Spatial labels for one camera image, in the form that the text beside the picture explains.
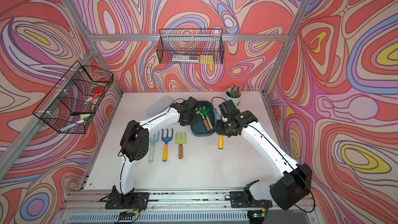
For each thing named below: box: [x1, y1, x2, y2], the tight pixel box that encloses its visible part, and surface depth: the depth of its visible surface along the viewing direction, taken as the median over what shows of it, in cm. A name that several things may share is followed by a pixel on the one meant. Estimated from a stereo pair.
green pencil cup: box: [224, 87, 243, 109], surface depth 101 cm
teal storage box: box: [203, 101, 216, 137], surface depth 103 cm
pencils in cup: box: [225, 84, 241, 98], surface depth 101 cm
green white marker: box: [60, 115, 93, 133], surface depth 73 cm
